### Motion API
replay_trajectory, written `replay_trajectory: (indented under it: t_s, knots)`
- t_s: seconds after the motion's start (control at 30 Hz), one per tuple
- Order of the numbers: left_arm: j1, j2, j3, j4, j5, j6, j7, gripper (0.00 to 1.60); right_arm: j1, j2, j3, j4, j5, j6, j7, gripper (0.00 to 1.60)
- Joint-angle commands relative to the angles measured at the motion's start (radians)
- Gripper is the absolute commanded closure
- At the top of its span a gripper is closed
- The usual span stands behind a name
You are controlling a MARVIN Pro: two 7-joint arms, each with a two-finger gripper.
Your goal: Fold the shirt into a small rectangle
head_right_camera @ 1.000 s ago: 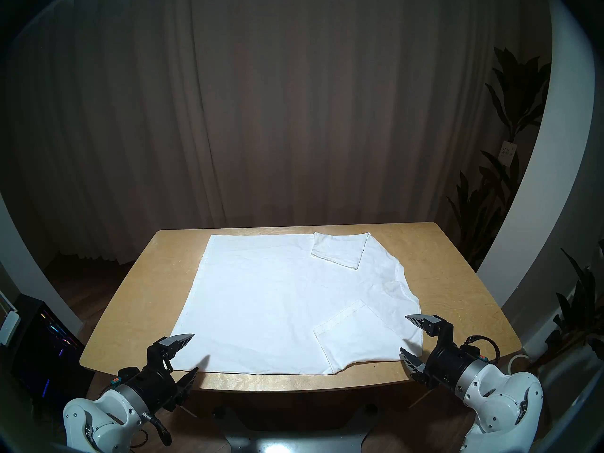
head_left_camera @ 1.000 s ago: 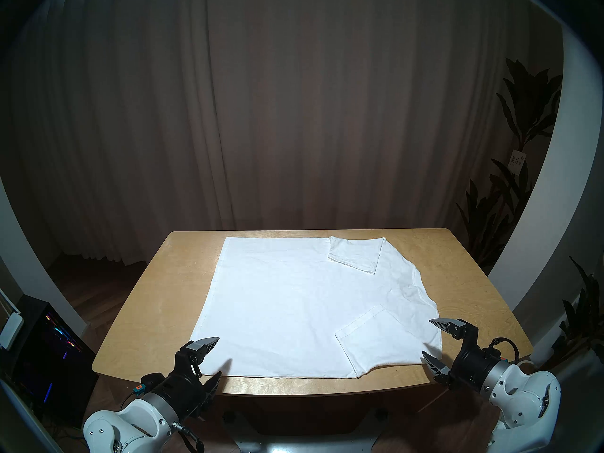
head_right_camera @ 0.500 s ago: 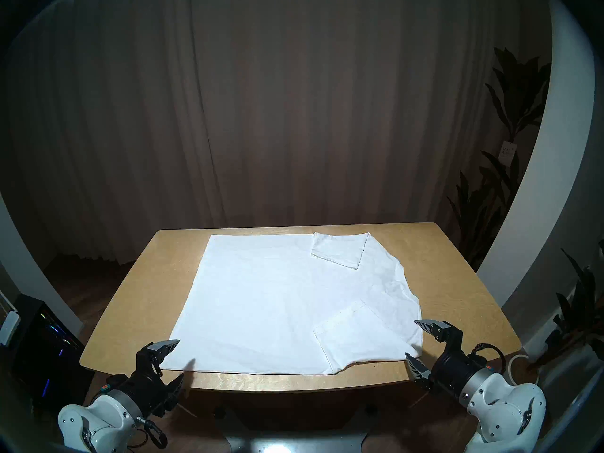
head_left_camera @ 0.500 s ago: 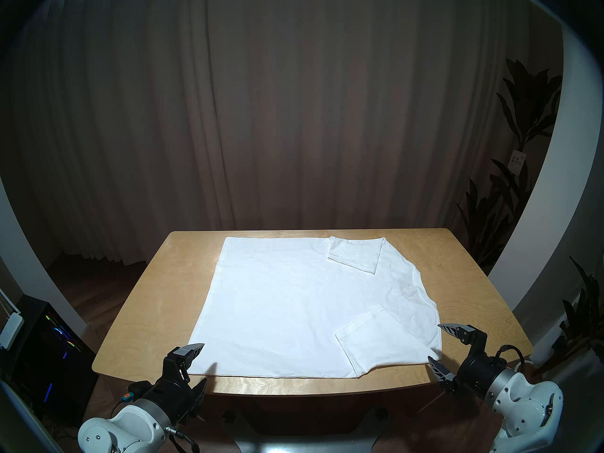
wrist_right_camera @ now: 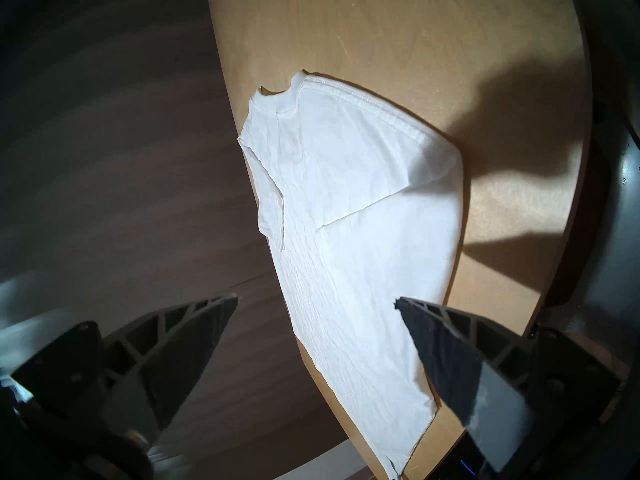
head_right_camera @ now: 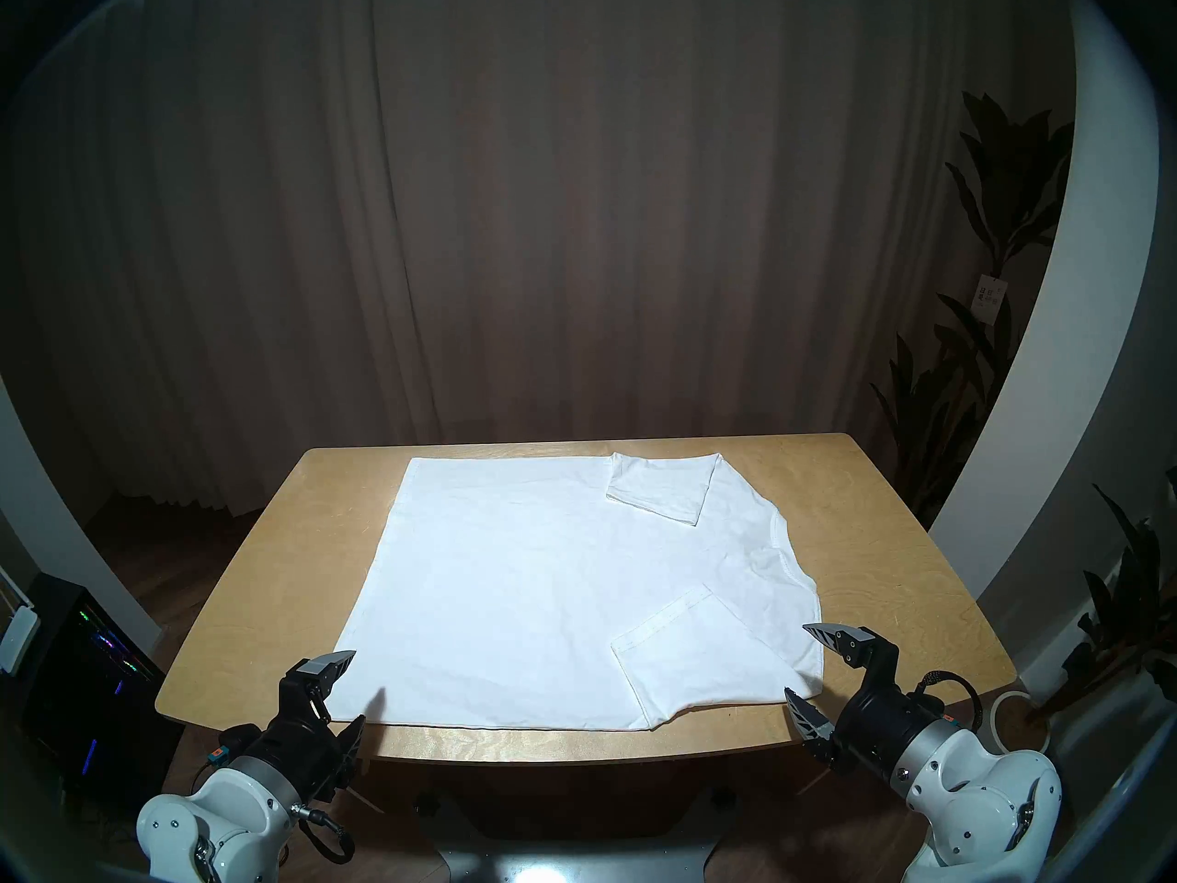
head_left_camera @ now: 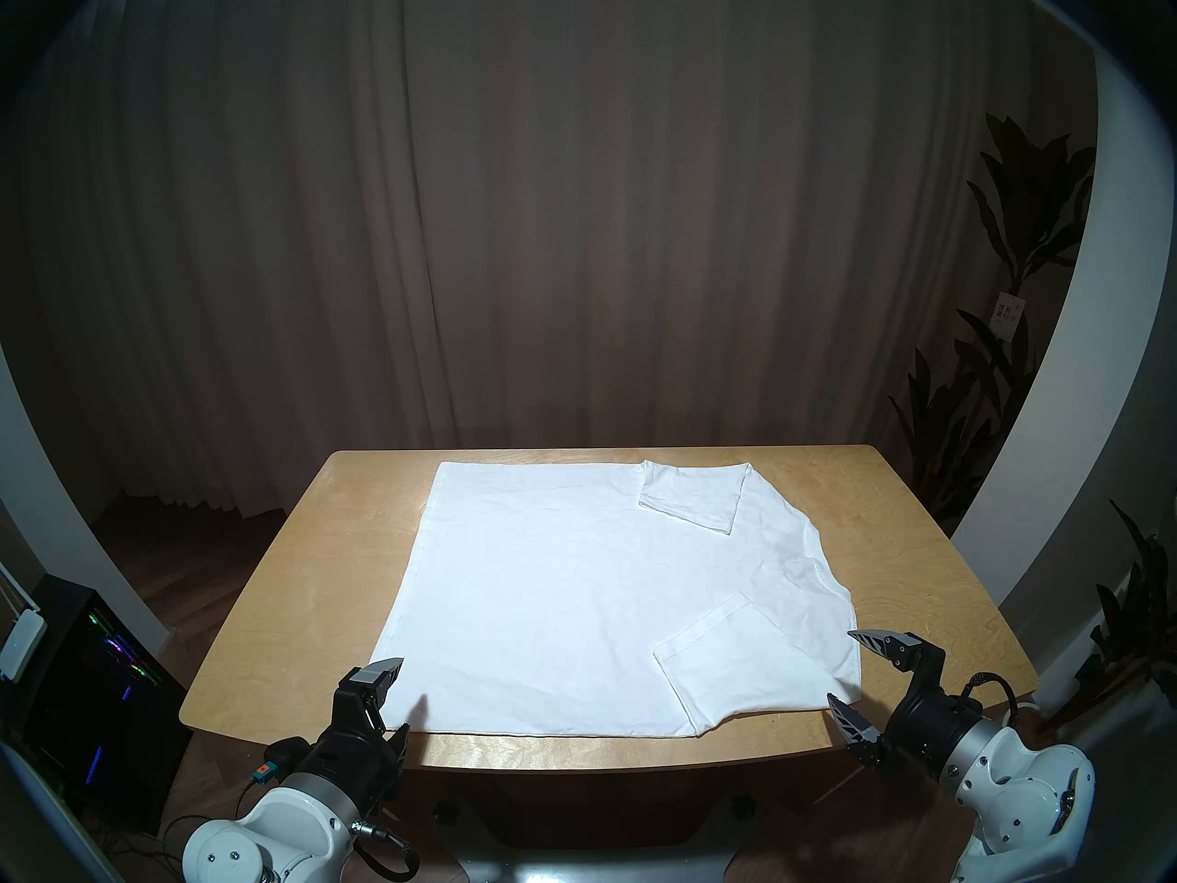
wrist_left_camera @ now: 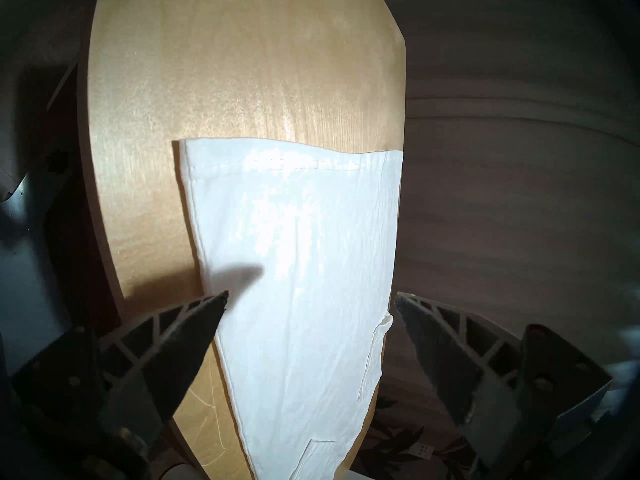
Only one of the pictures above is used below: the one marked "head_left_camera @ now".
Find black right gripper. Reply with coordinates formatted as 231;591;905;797
826;629;985;781

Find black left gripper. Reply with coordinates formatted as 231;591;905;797
303;656;411;813

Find white shirt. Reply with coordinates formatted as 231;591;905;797
368;461;863;738

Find grey table base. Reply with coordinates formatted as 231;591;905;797
432;789;764;883

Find small dark potted plant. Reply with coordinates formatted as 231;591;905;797
1057;499;1177;717

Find black computer tower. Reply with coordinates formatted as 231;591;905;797
23;573;194;836

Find tall dark leafy plant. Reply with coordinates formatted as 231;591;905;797
887;113;1100;533

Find brown pleated curtain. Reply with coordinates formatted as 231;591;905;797
0;0;1095;523

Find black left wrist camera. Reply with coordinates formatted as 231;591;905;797
248;737;314;786

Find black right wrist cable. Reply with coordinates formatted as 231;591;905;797
961;672;1022;730

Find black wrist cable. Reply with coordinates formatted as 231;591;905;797
961;672;1022;730
349;821;419;882

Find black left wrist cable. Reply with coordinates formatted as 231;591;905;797
349;821;419;882

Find white wall box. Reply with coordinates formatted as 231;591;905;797
0;605;47;684

